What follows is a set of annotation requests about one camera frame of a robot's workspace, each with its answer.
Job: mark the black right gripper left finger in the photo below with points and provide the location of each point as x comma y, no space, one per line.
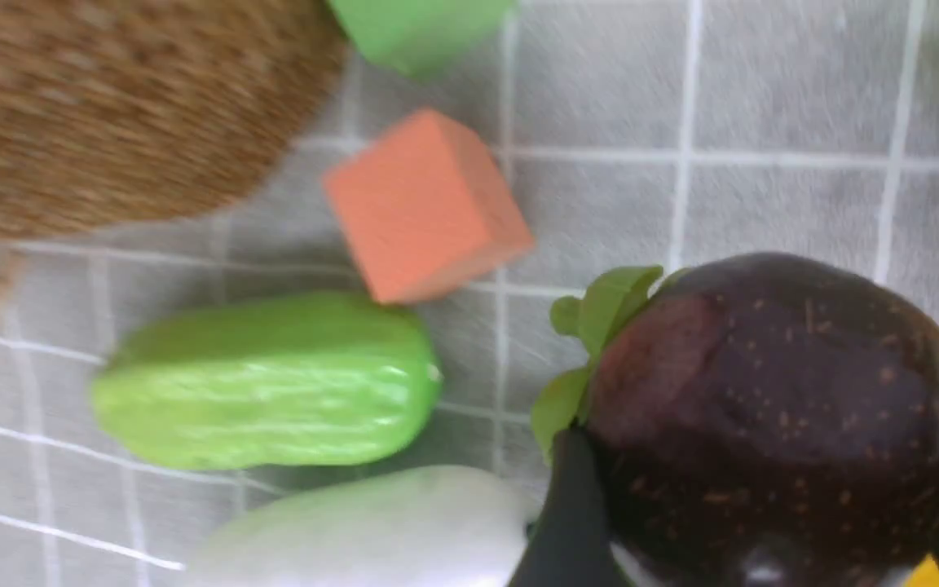
570,542

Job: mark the white eggplant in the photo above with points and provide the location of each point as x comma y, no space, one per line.
428,526

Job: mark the dark purple passion fruit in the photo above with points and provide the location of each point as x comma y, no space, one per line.
770,420

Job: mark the green bitter gourd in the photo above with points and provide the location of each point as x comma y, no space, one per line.
325,377

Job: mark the orange foam cube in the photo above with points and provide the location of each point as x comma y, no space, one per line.
425,209

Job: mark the grey grid tablecloth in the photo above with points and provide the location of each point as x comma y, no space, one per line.
643,132

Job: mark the green foam cube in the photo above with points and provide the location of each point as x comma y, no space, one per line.
418,38

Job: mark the woven wicker basket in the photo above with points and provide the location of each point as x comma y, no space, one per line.
142,111

